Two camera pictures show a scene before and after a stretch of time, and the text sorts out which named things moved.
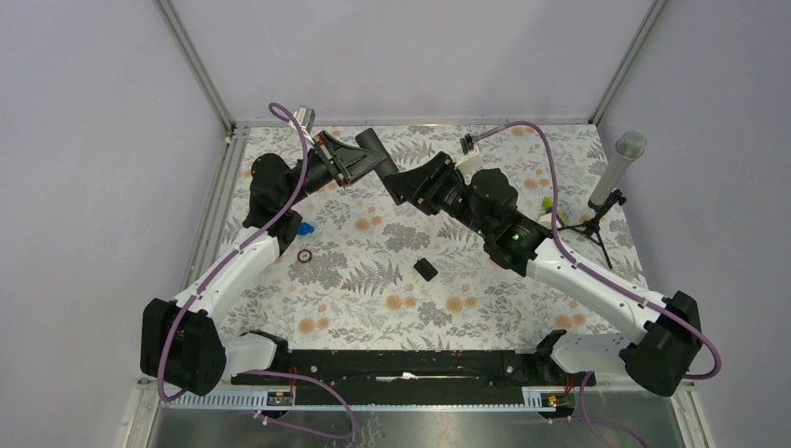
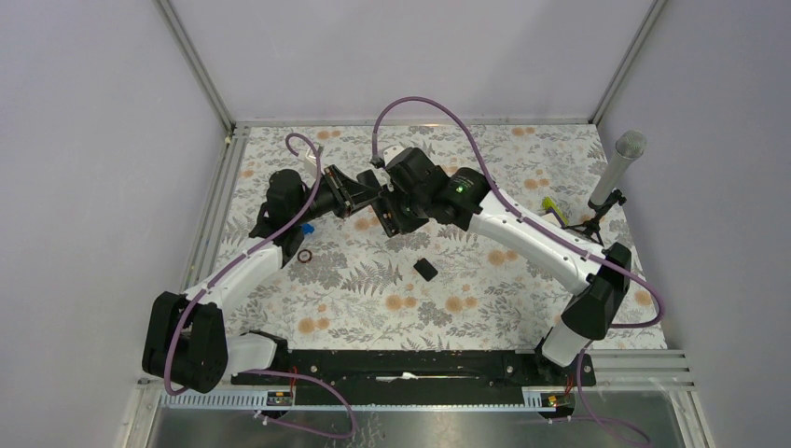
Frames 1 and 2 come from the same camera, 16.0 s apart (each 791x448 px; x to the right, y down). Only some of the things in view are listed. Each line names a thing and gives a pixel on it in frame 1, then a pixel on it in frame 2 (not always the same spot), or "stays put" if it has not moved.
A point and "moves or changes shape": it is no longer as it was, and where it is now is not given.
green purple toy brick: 547,203 stays put
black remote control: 367,140 moves or changes shape
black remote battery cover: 426,269 stays put
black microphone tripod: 590,227 stays put
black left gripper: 349,161 -> 348,194
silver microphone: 629,147 stays put
